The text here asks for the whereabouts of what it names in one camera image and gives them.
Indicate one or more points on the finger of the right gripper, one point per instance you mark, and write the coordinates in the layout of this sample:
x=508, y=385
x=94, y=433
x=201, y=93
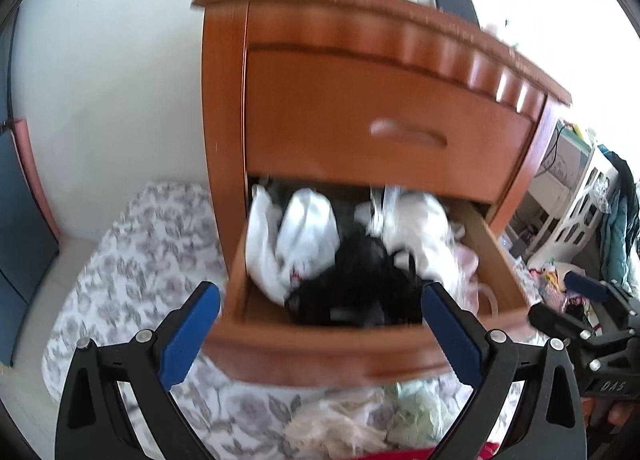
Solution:
x=589, y=288
x=557, y=325

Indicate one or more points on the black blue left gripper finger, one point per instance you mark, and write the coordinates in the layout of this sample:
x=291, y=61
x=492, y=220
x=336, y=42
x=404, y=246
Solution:
x=92, y=419

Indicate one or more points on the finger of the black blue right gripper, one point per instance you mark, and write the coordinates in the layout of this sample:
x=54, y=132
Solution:
x=546, y=424

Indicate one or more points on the black lace garment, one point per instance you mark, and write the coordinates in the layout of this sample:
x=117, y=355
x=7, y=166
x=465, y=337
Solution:
x=363, y=289

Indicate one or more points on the teal hanging clothes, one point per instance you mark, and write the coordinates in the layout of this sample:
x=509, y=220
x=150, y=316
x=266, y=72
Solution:
x=619, y=229

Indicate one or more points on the white plastic laundry basket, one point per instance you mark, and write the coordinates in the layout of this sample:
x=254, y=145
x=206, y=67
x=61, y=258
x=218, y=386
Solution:
x=564, y=203

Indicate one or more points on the white lace garment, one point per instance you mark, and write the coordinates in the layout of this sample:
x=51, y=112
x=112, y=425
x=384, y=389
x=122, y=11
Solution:
x=416, y=225

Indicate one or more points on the floral grey white bedsheet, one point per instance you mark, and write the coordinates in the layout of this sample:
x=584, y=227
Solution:
x=148, y=263

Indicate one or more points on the closed upper wooden drawer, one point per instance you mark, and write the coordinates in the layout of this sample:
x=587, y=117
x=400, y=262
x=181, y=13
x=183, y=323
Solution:
x=342, y=120

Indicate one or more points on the white cloth in drawer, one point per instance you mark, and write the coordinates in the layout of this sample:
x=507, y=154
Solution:
x=288, y=245

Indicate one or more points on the orange wooden nightstand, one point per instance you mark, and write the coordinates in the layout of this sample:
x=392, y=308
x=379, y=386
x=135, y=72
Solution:
x=398, y=33

